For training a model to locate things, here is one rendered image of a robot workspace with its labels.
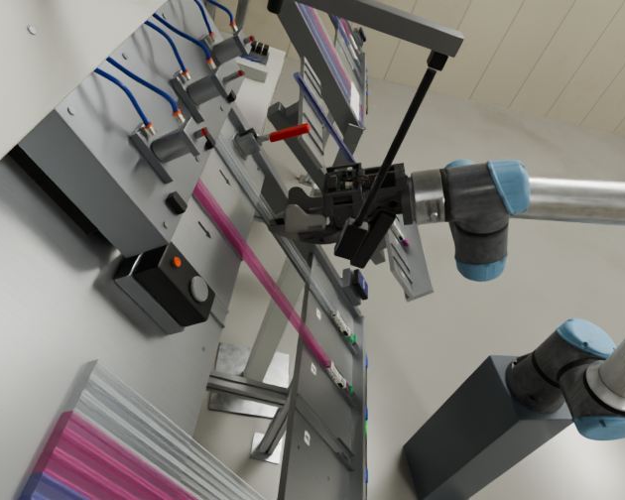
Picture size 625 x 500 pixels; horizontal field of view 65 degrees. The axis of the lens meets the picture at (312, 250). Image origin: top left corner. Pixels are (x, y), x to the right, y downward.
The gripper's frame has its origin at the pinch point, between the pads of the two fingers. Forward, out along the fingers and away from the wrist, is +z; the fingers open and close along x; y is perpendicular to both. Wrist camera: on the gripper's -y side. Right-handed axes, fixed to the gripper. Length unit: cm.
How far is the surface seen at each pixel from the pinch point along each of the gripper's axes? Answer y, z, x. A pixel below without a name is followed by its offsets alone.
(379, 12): 33.3, -19.3, 19.8
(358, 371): -31.1, -7.5, 5.2
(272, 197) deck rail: 0.1, 2.2, -7.9
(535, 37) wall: -115, -128, -350
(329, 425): -23.5, -4.5, 19.8
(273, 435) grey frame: -81, 25, -10
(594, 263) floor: -179, -120, -162
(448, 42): 30.3, -24.0, 19.8
